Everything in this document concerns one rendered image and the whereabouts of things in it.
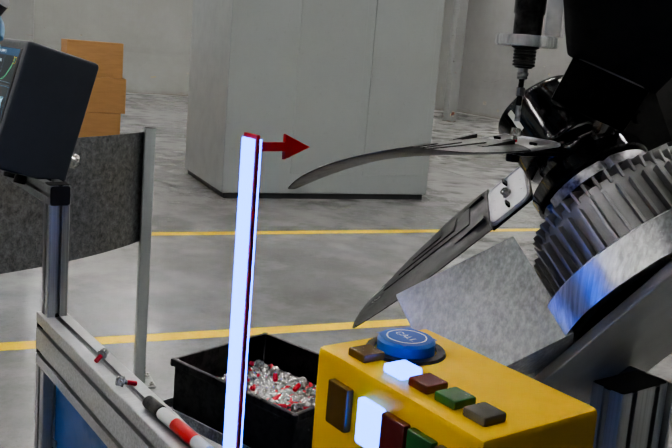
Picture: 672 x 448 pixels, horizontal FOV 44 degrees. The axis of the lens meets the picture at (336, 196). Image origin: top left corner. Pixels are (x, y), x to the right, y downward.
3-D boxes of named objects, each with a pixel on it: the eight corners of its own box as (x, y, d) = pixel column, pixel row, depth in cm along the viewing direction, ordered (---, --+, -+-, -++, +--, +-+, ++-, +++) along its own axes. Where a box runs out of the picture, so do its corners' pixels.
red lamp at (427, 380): (448, 391, 51) (449, 381, 50) (426, 396, 50) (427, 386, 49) (428, 380, 52) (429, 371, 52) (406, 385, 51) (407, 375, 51)
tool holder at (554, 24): (577, 51, 96) (588, -37, 94) (573, 48, 89) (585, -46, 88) (499, 45, 99) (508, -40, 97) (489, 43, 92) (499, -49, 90)
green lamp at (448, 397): (476, 406, 49) (477, 396, 49) (453, 411, 48) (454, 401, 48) (455, 394, 50) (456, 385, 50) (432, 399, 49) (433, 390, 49)
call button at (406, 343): (445, 363, 57) (448, 339, 56) (400, 372, 54) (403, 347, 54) (408, 344, 60) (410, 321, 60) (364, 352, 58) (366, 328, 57)
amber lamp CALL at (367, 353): (385, 360, 55) (385, 351, 55) (363, 364, 54) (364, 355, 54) (368, 351, 56) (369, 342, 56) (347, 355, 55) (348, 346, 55)
